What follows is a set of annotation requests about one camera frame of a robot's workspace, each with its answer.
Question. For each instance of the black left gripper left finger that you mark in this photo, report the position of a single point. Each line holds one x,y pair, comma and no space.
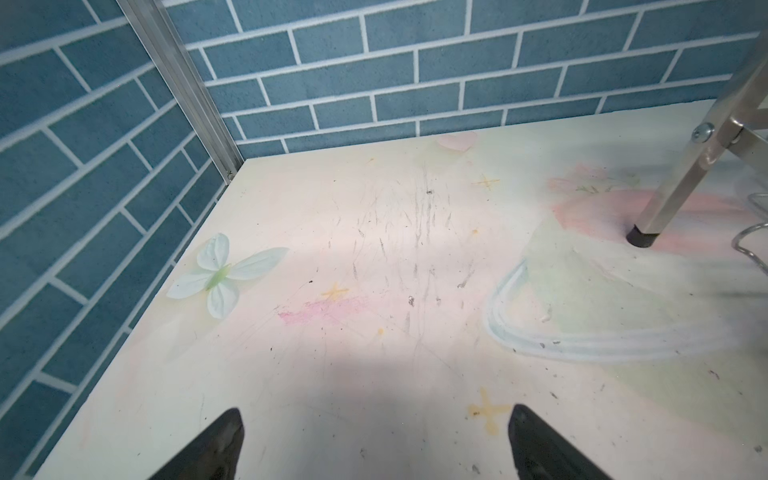
212,454

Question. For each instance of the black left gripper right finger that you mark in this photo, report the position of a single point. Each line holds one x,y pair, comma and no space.
540,452

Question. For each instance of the silver metal dish rack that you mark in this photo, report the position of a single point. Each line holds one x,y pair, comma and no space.
732,124

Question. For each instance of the aluminium corner post left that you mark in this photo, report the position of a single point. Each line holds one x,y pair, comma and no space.
155,29

